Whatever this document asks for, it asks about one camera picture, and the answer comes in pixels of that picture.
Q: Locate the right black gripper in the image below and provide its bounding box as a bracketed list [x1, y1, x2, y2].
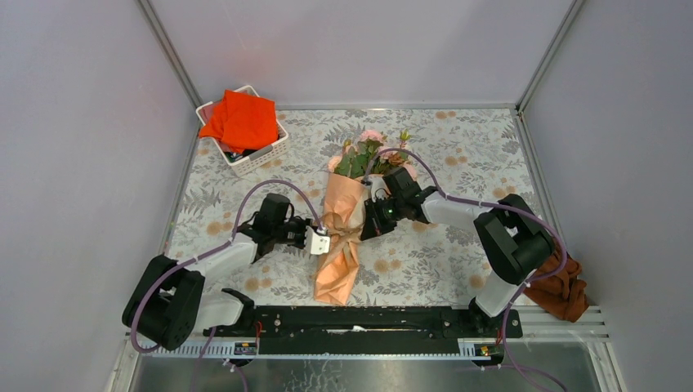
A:
[361, 195, 406, 241]

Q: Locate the tan ribbon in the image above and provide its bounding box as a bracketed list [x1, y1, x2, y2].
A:
[328, 225, 363, 243]

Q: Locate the pink fake flower bouquet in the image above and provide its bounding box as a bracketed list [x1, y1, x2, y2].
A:
[327, 130, 418, 180]

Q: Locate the beige kraft wrapping paper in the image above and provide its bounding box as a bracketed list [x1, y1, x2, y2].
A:
[314, 174, 372, 305]

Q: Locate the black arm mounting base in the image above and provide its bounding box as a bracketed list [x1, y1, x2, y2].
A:
[203, 305, 523, 356]

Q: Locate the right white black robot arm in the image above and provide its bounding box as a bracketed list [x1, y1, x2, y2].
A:
[360, 169, 556, 336]

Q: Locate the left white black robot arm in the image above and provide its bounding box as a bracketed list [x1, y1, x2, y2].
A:
[122, 194, 330, 353]

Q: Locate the floral patterned table mat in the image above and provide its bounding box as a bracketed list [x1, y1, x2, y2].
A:
[165, 109, 541, 306]

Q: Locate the orange cloth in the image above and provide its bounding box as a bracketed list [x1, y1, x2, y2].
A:
[199, 90, 279, 154]

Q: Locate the brown cloth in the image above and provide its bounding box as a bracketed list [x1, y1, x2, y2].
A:
[524, 256, 589, 323]

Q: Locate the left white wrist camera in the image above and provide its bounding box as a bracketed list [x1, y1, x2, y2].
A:
[306, 227, 331, 256]

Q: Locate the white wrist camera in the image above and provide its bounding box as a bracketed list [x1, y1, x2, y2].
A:
[369, 174, 390, 201]
[306, 227, 331, 256]

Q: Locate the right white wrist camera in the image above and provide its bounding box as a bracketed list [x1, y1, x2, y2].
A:
[369, 174, 390, 201]

